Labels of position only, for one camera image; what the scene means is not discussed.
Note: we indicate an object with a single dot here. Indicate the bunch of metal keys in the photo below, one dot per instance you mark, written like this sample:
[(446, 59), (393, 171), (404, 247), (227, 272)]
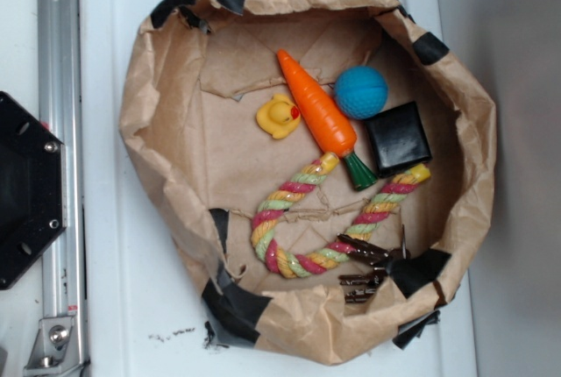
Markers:
[(366, 285)]

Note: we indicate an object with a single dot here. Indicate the yellow rubber duck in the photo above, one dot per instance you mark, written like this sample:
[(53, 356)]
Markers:
[(279, 117)]

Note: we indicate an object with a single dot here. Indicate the black leather wallet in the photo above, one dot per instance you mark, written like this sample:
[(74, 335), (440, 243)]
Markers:
[(397, 139)]

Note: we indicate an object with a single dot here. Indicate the multicolour rope toy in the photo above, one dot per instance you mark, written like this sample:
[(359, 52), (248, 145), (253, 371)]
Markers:
[(269, 212)]

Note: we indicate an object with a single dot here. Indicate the metal corner bracket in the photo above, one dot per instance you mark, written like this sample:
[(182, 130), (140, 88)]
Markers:
[(55, 349)]

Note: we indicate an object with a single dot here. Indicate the orange toy carrot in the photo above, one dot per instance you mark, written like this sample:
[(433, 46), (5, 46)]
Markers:
[(330, 128)]

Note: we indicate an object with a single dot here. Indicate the blue dimpled ball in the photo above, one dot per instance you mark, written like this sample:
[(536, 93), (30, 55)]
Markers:
[(361, 92)]

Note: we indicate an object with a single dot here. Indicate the aluminium extrusion rail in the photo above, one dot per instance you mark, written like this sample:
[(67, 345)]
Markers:
[(60, 107)]

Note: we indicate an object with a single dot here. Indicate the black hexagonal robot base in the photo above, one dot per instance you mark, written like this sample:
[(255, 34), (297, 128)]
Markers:
[(32, 207)]

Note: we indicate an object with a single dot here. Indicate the brown paper bag bin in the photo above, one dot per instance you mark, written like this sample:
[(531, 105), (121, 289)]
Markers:
[(199, 72)]

